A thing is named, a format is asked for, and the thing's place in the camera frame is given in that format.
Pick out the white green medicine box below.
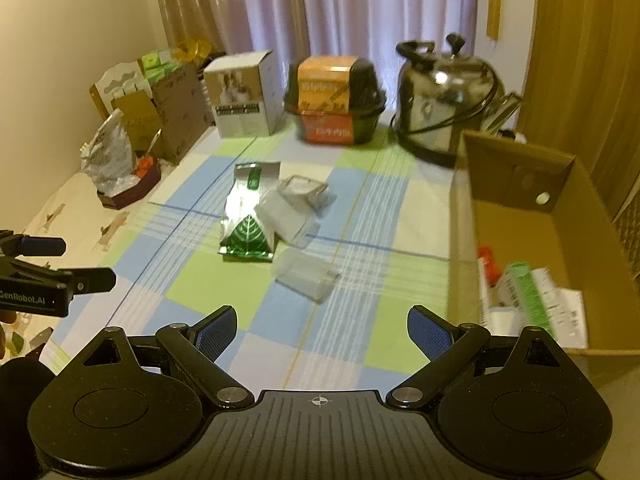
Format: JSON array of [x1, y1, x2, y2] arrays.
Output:
[[480, 281, 525, 336]]

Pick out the red snack packet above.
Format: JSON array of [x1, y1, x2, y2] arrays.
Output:
[[477, 245, 502, 287]]

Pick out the green slim box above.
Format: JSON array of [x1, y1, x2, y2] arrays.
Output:
[[506, 261, 555, 336]]

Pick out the white dinosaur medicine box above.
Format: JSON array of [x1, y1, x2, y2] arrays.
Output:
[[532, 268, 588, 350]]

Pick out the silver green foil pouch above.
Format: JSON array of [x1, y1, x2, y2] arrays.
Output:
[[219, 162, 280, 262]]

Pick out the clear tray with white pad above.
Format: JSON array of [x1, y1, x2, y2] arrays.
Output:
[[273, 248, 341, 304]]

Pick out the clear plastic packaging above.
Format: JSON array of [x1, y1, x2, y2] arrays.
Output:
[[255, 174, 336, 249]]

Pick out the dark red tray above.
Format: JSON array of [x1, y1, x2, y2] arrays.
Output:
[[96, 156, 162, 210]]

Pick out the white crumpled bag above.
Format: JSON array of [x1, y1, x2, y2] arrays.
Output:
[[80, 108, 137, 195]]

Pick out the brown cardboard box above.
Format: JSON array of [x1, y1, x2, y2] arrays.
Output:
[[447, 131, 639, 387]]

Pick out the checked tablecloth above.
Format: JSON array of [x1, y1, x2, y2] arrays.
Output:
[[42, 125, 452, 392]]

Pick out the brown cardboard carton on floor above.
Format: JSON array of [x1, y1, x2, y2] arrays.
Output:
[[112, 64, 210, 165]]

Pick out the white wooden chair back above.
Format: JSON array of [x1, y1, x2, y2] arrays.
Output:
[[89, 60, 153, 119]]

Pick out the quilted brown chair cover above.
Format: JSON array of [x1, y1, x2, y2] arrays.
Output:
[[614, 195, 640, 283]]

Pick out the stainless steel kettle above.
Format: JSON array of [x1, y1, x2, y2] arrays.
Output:
[[392, 32, 522, 168]]

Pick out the white product carton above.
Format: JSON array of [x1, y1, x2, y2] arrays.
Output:
[[203, 50, 283, 139]]

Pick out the yellow plastic bag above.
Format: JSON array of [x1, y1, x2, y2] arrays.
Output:
[[171, 38, 213, 65]]

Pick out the black orange instant meal bowl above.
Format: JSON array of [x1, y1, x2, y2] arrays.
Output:
[[283, 55, 386, 146]]

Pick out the purple curtain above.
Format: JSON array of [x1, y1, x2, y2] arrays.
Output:
[[158, 0, 477, 107]]

